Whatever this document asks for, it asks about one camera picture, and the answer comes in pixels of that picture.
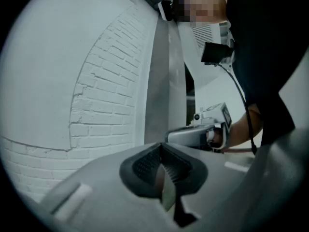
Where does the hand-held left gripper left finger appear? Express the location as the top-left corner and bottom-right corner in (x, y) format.
(41, 143), (175, 232)

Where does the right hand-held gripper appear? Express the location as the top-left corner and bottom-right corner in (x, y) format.
(165, 102), (233, 153)

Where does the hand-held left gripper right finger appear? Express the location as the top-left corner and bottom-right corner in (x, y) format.
(161, 54), (309, 232)

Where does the person's right forearm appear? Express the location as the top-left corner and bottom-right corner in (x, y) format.
(228, 104), (264, 151)

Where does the person's right hand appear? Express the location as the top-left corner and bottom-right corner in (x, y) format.
(207, 128), (226, 149)

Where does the white vented appliance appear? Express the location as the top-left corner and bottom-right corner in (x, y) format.
(178, 20), (236, 88)

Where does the black screen device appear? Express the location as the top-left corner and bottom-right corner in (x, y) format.
(201, 42), (234, 65)

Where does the person's black clothing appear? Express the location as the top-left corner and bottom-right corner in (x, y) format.
(225, 0), (309, 149)

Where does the person's head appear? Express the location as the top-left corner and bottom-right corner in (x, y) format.
(172, 0), (229, 24)

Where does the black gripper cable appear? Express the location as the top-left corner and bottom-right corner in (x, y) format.
(204, 61), (258, 156)

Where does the head-worn camera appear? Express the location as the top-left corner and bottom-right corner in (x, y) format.
(157, 0), (175, 22)

